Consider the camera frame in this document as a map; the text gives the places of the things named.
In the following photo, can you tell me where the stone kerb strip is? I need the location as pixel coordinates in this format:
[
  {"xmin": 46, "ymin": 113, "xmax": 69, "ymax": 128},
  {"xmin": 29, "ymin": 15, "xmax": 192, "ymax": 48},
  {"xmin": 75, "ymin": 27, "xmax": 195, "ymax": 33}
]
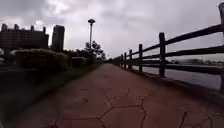
[{"xmin": 116, "ymin": 64, "xmax": 224, "ymax": 107}]

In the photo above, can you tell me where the red paved path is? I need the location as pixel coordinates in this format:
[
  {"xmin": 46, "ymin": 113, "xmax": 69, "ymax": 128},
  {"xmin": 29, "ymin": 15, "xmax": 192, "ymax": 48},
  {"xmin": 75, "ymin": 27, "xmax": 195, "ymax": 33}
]
[{"xmin": 9, "ymin": 63, "xmax": 224, "ymax": 128}]

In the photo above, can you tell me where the dark wooden fence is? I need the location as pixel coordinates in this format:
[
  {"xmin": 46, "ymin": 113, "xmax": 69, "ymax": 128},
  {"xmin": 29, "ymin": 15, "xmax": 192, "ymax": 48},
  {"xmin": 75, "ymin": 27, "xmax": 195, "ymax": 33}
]
[{"xmin": 105, "ymin": 2, "xmax": 224, "ymax": 93}]

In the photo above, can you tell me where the grass verge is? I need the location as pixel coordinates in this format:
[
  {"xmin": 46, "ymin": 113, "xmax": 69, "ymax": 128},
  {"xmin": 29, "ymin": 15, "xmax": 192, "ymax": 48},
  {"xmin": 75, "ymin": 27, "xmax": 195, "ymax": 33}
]
[{"xmin": 0, "ymin": 63, "xmax": 104, "ymax": 128}]

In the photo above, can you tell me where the wide dark building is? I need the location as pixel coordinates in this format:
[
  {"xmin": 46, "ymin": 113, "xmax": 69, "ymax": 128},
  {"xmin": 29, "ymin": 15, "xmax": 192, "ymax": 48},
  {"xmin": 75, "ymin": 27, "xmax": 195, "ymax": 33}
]
[{"xmin": 0, "ymin": 23, "xmax": 50, "ymax": 52}]

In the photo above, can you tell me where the grey water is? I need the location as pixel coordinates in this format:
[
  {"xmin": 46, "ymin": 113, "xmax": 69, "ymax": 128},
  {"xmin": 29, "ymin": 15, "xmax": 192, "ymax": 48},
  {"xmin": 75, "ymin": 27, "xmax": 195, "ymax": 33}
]
[{"xmin": 132, "ymin": 63, "xmax": 222, "ymax": 91}]

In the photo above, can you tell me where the green hedge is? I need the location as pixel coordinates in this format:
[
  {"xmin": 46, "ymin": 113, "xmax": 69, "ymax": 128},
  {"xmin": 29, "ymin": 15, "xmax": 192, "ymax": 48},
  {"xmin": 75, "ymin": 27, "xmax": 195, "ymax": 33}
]
[{"xmin": 13, "ymin": 48, "xmax": 70, "ymax": 72}]

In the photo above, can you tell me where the tree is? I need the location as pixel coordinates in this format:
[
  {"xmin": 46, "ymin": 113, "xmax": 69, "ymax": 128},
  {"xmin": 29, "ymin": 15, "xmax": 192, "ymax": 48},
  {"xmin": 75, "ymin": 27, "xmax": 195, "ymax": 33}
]
[{"xmin": 83, "ymin": 40, "xmax": 105, "ymax": 61}]

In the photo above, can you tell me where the tall lamp pole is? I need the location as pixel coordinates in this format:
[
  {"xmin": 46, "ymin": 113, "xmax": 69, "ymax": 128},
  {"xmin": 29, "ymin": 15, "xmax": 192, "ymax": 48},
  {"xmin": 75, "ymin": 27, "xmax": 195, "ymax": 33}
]
[{"xmin": 87, "ymin": 18, "xmax": 96, "ymax": 52}]

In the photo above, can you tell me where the tall dark tower building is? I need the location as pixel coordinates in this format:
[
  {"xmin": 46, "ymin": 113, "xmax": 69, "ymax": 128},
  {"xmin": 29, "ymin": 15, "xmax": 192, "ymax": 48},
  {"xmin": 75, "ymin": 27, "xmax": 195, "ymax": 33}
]
[{"xmin": 51, "ymin": 24, "xmax": 66, "ymax": 52}]

